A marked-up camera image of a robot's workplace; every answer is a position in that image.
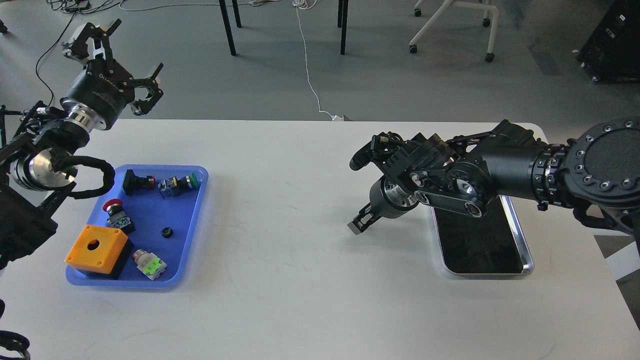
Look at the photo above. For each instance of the green push button switch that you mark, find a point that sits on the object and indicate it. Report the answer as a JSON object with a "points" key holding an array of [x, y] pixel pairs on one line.
{"points": [[173, 187]]}

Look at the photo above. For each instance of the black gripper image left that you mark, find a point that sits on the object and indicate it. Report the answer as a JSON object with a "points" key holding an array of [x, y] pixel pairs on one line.
{"points": [[99, 90]]}

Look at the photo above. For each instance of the red emergency stop button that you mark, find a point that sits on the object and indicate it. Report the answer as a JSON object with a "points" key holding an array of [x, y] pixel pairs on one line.
{"points": [[117, 218]]}

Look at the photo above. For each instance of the black table leg left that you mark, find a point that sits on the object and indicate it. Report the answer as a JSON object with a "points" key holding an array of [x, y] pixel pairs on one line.
{"points": [[235, 8]]}

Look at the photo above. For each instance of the black table leg right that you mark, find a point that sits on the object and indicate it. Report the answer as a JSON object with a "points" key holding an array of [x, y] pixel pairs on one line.
{"points": [[342, 23]]}

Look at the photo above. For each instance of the black table leg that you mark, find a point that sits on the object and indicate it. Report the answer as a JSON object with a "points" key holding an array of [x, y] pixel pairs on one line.
{"points": [[235, 8], [342, 23]]}

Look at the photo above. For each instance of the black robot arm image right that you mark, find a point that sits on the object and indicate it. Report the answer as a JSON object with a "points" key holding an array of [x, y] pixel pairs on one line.
{"points": [[596, 175]]}

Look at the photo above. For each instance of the blue plastic tray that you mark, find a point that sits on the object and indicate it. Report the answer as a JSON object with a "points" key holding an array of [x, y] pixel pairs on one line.
{"points": [[150, 213]]}

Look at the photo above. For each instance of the black equipment case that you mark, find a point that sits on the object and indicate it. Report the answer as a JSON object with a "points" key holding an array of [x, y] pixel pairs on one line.
{"points": [[611, 53]]}

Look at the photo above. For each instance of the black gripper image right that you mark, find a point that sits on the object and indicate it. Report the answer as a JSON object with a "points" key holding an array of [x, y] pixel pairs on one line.
{"points": [[386, 200]]}

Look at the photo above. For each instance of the silver metal tray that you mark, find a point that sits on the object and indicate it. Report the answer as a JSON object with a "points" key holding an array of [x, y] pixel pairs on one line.
{"points": [[489, 247]]}

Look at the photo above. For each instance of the orange button enclosure box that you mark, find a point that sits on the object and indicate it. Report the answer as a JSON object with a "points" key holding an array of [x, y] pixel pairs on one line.
{"points": [[100, 252]]}

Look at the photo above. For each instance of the black square push button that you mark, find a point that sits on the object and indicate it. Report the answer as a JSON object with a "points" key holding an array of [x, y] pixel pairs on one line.
{"points": [[132, 182]]}

